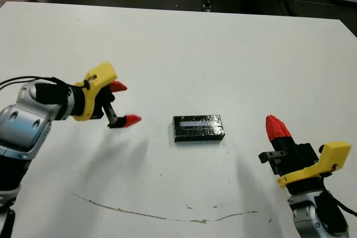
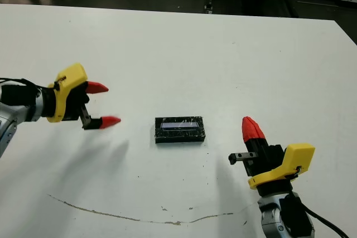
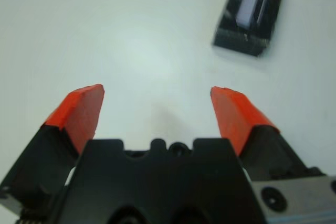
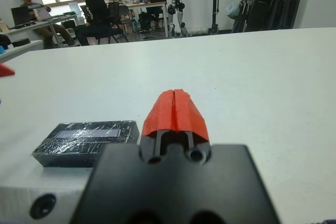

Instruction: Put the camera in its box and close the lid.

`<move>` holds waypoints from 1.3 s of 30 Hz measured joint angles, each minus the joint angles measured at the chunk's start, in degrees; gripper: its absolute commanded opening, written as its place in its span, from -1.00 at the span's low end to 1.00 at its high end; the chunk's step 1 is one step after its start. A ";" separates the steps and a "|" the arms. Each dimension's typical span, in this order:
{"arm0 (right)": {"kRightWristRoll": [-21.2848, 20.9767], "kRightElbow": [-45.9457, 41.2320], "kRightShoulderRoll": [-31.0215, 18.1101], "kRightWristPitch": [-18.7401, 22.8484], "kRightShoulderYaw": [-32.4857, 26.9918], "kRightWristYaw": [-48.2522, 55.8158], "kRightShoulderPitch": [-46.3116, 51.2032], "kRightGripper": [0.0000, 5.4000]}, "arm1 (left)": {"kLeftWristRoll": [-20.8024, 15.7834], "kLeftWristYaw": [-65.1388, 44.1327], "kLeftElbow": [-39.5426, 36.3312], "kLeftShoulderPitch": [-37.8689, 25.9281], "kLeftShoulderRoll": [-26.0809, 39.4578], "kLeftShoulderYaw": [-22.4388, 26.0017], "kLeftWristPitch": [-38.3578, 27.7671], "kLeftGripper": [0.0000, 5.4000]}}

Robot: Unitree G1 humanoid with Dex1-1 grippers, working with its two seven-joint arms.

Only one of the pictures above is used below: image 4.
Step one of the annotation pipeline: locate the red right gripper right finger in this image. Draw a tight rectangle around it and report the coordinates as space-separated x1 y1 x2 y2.
173 89 211 157

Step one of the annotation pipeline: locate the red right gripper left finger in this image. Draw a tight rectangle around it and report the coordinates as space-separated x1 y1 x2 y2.
139 89 175 165

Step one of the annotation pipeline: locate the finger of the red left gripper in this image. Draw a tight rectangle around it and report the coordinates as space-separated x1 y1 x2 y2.
0 62 16 78

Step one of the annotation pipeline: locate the black box lid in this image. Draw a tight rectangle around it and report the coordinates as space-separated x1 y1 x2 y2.
31 120 140 168

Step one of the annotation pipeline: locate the low white table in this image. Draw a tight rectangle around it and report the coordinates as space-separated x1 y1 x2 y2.
0 39 44 62

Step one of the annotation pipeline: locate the grey desk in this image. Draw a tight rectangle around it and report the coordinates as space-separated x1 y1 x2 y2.
0 14 82 50

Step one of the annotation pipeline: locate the person wearing VR headset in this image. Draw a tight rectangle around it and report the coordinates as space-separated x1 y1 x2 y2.
17 0 77 49

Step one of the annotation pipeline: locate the black laptop screen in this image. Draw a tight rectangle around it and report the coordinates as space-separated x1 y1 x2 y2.
10 6 34 27

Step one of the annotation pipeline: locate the grey laptop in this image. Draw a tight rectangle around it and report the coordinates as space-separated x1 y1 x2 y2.
33 7 53 22

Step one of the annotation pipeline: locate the white cloth pile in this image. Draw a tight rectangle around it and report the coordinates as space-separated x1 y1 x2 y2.
187 27 209 36

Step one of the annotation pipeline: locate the grey office chair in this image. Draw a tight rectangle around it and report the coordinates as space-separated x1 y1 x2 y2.
119 5 137 35

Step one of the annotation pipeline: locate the person in black sweater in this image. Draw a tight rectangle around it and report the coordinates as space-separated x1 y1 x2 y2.
71 0 117 47

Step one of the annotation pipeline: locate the small silver humanoid robot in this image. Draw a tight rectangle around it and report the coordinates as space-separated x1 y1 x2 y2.
167 0 188 38

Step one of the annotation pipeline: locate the white desk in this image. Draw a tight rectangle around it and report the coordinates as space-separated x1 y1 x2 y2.
118 0 168 38

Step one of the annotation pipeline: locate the black office chair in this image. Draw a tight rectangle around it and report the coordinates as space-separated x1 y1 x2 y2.
96 1 130 45

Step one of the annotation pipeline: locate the clear plastic bag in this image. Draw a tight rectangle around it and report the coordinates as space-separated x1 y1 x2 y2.
225 1 241 20

